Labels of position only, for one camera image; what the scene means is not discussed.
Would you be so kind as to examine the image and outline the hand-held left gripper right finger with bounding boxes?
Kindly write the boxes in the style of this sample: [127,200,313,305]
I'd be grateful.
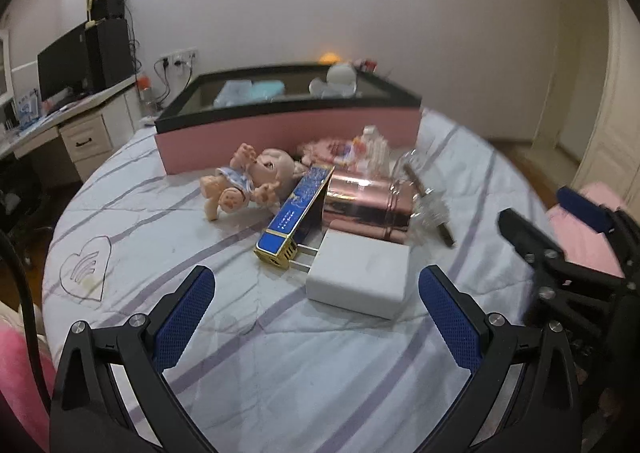
[418,265,583,453]

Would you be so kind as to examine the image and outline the pink storage box black rim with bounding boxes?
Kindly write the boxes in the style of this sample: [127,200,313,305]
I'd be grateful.
[154,60,422,175]

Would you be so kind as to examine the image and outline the wall power outlet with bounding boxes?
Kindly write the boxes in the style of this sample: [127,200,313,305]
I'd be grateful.
[160,49,198,69]

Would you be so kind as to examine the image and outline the blue and gold box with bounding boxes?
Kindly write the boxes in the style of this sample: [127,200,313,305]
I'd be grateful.
[254,164,336,268]

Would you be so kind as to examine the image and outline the red capped bottle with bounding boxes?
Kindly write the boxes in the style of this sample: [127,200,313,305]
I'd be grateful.
[137,74,156,116]

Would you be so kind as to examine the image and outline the black power cables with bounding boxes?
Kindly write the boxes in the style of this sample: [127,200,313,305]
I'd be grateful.
[152,56,193,101]

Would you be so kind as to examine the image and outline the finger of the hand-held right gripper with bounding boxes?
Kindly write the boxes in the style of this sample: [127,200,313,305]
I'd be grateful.
[556,186,640,244]
[496,208,626,294]

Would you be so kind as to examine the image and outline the black speaker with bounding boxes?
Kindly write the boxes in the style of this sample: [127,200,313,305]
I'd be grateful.
[90,0,126,20]

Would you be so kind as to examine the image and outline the white charger adapter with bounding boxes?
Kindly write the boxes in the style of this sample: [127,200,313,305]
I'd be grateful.
[287,229,411,320]

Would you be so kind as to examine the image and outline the white desk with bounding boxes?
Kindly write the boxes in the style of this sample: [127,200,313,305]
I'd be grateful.
[0,73,141,184]

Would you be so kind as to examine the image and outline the light blue pouch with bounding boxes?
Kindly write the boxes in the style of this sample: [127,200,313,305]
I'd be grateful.
[214,80,285,107]

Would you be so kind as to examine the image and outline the black computer monitor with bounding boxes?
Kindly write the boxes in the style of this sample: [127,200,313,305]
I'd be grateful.
[37,20,91,101]

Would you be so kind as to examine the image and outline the black cable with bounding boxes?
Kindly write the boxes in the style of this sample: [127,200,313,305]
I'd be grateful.
[0,228,53,414]

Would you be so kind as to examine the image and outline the pink frilly pouch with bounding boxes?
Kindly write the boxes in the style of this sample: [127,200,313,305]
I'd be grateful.
[297,136,361,166]

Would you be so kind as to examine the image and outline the white door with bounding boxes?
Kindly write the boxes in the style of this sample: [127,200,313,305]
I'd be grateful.
[570,0,640,204]

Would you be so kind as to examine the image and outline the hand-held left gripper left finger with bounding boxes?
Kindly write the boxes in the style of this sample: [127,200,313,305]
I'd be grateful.
[48,265,218,453]

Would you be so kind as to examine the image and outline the black computer tower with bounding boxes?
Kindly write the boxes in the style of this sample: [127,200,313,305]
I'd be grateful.
[84,17,136,93]

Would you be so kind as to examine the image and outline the rose gold cup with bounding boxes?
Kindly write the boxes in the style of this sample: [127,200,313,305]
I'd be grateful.
[320,172,418,244]

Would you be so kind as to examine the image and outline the small clear bottle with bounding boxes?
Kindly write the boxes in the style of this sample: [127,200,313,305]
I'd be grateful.
[350,126,391,171]

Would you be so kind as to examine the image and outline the pink blanket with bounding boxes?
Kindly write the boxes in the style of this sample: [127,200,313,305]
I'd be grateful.
[0,323,56,453]

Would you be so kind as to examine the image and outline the baby doll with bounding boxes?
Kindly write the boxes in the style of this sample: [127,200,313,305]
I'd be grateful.
[200,143,306,221]

